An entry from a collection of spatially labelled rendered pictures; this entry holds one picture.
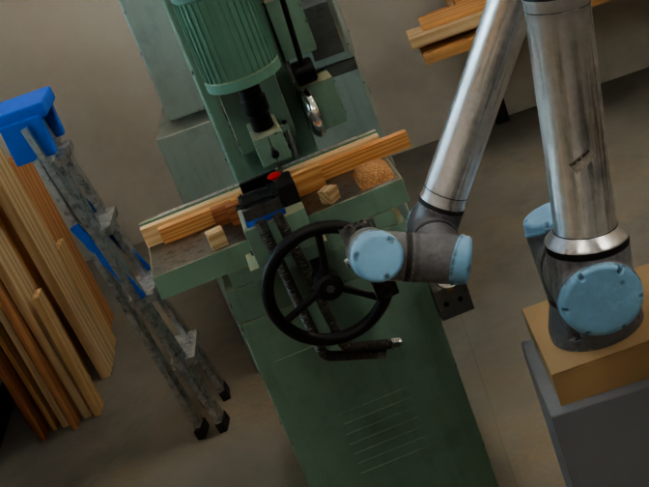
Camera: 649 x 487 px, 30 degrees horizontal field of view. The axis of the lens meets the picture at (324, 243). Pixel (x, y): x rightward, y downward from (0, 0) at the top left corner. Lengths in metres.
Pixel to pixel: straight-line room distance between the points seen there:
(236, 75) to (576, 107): 0.87
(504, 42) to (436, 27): 2.48
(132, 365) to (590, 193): 2.60
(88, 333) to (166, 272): 1.69
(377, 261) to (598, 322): 0.41
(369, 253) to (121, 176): 3.26
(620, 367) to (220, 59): 1.06
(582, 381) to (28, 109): 1.76
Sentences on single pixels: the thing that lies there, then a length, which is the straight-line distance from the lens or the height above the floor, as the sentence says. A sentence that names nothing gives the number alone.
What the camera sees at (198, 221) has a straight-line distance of 2.84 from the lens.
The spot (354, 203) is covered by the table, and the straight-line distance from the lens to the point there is 2.71.
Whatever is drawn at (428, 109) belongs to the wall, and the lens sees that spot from 5.23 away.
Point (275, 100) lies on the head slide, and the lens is 2.86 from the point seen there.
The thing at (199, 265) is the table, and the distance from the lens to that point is 2.71.
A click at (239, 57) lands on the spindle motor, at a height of 1.27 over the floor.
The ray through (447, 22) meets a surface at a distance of 4.67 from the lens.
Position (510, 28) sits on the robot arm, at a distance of 2.18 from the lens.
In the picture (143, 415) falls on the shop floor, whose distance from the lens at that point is 4.10.
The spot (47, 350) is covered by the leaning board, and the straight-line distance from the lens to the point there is 4.13.
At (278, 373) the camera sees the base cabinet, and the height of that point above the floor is 0.56.
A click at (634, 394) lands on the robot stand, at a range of 2.43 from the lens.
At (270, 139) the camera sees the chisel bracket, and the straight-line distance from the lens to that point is 2.75.
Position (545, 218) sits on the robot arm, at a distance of 2.35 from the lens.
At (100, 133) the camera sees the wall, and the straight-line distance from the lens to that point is 5.25.
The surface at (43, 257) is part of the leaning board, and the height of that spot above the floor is 0.51.
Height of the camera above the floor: 1.95
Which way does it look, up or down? 24 degrees down
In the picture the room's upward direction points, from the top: 21 degrees counter-clockwise
